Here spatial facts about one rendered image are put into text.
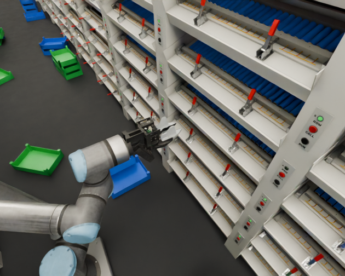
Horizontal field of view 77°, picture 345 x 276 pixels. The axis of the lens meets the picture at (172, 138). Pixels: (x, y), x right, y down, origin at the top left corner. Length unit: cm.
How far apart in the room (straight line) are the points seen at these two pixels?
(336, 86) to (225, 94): 37
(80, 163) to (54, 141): 146
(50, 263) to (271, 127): 103
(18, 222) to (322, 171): 84
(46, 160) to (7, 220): 123
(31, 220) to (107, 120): 149
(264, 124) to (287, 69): 19
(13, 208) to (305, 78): 85
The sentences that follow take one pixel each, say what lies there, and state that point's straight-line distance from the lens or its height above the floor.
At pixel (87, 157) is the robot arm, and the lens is 67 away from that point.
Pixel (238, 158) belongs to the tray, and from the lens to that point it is 89.
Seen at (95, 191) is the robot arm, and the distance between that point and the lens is 74.
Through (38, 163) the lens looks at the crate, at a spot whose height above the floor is 0.
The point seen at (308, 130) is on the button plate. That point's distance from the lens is 62.
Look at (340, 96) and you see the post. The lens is 56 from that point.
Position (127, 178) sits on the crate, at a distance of 167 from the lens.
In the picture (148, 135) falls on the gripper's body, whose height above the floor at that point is 90.
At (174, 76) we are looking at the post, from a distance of 110.
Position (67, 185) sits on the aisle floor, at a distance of 178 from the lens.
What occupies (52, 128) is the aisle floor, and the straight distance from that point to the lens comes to 225.
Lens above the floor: 140
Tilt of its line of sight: 48 degrees down
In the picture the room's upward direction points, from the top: straight up
